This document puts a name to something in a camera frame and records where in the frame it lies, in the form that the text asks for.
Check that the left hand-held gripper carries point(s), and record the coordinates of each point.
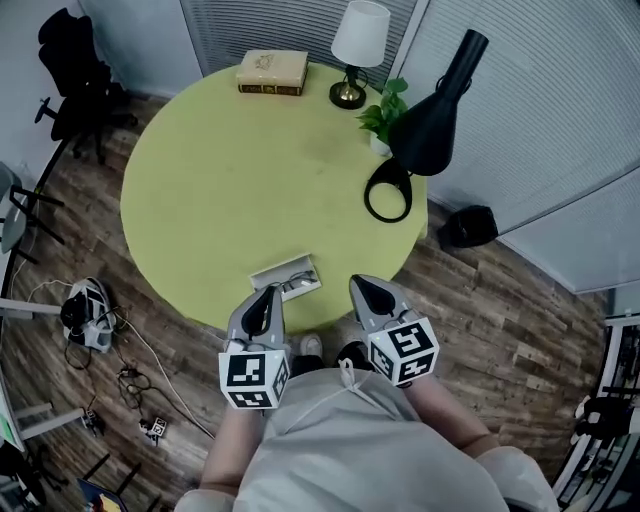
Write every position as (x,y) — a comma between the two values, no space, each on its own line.
(245,372)

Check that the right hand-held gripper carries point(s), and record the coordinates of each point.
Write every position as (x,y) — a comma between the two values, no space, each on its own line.
(407,347)

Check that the white glasses case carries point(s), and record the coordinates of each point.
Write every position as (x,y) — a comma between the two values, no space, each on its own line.
(280,267)

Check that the black-framed eyeglasses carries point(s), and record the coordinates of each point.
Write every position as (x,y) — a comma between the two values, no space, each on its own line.
(300,277)

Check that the person's left forearm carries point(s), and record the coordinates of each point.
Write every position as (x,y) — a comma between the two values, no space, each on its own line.
(230,450)

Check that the person's right forearm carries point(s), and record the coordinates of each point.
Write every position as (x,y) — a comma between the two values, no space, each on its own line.
(445,415)

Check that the person's white shoe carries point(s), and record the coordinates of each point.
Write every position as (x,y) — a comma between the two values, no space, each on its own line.
(311,345)

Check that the black waste bin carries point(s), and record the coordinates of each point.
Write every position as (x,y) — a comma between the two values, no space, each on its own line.
(470,227)

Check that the small patterned cube device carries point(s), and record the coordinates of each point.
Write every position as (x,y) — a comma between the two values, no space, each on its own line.
(159,426)

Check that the yellow-green tablecloth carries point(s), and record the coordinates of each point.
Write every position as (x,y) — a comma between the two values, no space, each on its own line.
(240,190)

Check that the person's white top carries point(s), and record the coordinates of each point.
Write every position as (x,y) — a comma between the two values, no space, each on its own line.
(360,450)

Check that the black cone desk lamp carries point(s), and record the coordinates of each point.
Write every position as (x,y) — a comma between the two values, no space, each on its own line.
(430,135)

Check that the small black device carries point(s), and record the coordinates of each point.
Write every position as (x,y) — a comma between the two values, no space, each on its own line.
(94,422)

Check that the black folding stand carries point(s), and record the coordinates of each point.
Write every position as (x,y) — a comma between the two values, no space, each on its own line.
(127,475)

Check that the small potted green plant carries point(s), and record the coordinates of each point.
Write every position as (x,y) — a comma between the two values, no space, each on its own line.
(385,112)

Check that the blue and yellow object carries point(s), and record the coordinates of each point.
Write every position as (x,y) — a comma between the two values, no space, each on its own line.
(102,500)

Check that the black shelf rack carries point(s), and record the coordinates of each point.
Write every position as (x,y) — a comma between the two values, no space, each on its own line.
(617,400)

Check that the white desk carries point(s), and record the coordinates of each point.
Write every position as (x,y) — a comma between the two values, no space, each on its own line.
(15,410)

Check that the thick tan book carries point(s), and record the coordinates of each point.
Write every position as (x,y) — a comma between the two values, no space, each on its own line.
(272,67)

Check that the grey chair with black legs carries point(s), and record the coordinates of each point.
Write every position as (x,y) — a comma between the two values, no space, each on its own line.
(12,230)

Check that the white shade table lamp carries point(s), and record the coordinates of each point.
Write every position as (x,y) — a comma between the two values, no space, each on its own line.
(361,32)

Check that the black office chair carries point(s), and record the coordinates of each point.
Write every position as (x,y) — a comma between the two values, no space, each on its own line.
(75,75)

